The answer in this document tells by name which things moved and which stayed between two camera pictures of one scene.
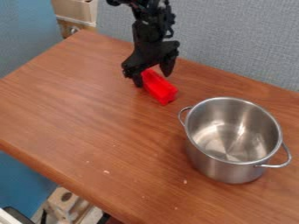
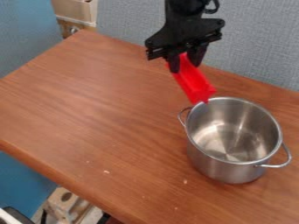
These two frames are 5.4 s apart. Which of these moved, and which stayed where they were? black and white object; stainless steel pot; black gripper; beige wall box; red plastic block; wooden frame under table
Moved: red plastic block; black gripper
Stayed: beige wall box; black and white object; stainless steel pot; wooden frame under table
